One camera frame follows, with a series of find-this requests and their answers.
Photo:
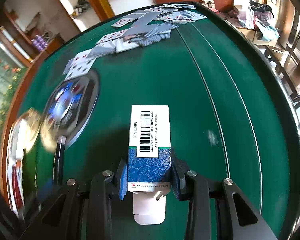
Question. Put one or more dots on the scattered playing card pile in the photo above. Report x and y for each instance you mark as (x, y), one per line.
(146, 27)

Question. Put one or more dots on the red pouch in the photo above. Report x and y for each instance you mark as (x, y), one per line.
(17, 187)

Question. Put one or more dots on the clothes pile on stool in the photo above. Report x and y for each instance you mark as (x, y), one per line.
(259, 17)

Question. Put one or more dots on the face-up card near console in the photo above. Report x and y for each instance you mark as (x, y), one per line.
(79, 69)

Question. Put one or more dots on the round table centre console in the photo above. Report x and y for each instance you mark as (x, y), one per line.
(69, 109)

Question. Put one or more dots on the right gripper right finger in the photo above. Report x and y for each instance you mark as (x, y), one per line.
(178, 171)

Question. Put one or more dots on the shoes on shelf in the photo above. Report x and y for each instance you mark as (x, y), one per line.
(81, 6)

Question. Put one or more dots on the purple spray can left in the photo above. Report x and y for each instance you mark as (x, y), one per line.
(37, 45)

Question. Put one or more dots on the purple spray can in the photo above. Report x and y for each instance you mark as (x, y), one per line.
(41, 41)
(37, 45)

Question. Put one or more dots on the wooden chair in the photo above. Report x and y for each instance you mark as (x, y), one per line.
(286, 57)

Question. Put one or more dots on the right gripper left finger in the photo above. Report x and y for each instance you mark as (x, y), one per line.
(121, 177)

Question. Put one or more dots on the purple spray can right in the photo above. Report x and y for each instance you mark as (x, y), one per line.
(41, 41)

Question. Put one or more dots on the blue white medicine box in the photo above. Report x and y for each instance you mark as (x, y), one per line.
(149, 162)

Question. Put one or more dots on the gold-rimmed tray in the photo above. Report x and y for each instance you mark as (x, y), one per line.
(22, 138)

